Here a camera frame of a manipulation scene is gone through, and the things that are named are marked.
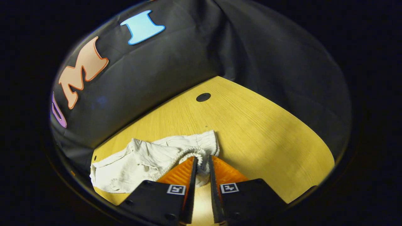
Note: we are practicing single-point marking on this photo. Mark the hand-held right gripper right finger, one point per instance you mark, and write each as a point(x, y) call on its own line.
point(214, 194)

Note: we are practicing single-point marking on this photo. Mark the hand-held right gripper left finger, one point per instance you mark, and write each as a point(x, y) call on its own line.
point(191, 191)

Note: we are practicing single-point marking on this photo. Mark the white jeans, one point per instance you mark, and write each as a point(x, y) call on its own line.
point(141, 163)

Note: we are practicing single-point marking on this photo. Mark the black backdrop cloth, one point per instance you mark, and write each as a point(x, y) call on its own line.
point(188, 62)

